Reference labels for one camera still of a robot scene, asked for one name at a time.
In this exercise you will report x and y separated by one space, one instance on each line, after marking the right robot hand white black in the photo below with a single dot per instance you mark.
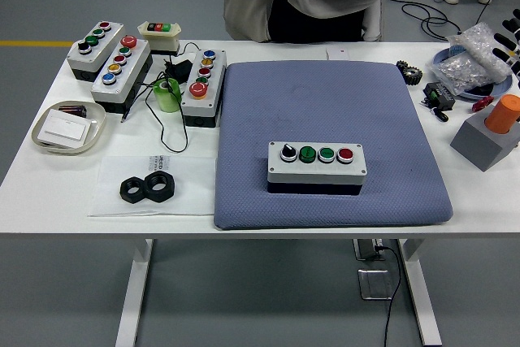
512 48

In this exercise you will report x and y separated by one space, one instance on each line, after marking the four-button box with knob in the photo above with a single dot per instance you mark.
317 174

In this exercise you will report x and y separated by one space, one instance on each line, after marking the five-button box red mushroom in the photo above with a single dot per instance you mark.
199 107

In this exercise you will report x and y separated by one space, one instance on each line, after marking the five-button box blue yellow buttons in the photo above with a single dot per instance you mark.
122 79

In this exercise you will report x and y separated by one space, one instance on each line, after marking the grey four-button control box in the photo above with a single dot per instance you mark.
91 56

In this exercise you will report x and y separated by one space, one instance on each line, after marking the bubble wrap bag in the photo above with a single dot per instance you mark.
479 48

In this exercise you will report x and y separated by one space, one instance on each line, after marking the clear bag of small parts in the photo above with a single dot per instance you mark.
459 72

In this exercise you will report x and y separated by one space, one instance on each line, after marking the small red clip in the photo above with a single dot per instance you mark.
482 103

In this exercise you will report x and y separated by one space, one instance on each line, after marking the orange cylinder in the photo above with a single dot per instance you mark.
501 115

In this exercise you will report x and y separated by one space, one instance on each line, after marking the light blue plate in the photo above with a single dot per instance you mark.
440 56

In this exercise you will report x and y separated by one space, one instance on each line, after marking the black module green terminal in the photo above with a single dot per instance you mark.
440 97

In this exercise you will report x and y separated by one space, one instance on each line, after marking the small black fob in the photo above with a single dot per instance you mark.
440 114

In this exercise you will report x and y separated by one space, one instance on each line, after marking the grey block holder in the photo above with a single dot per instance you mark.
477 146

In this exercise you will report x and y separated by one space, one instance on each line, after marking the black metal gear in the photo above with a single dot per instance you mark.
412 75

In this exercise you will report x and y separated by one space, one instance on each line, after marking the small white card box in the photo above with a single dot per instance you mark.
337 53

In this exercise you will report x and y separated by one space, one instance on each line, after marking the blue-grey padded mat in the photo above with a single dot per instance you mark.
300 99

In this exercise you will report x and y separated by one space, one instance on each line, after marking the grey under-table control box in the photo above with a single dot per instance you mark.
365 249

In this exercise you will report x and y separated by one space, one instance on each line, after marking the white table leg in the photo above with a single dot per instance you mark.
134 294
422 294

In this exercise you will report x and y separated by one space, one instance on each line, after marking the metal floor outlet plate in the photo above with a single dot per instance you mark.
373 284

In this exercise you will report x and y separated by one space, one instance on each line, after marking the black power adapter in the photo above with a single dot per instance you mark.
181 68

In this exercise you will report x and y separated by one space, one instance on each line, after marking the green tape roll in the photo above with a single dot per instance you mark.
167 97

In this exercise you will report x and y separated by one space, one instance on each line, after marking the clear printed plastic bag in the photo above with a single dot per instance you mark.
191 184

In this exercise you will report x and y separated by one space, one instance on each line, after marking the black hex nut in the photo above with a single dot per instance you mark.
168 188
125 192

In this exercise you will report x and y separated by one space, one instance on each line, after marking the beige shallow tray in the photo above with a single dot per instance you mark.
87 141

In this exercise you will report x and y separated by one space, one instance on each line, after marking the dark small cylinders pack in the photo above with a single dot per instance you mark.
75 110

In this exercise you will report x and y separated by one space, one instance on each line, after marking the cream switch box red green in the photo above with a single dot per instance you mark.
160 40

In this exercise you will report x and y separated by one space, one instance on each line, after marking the white wall switch panel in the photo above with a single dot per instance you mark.
65 125

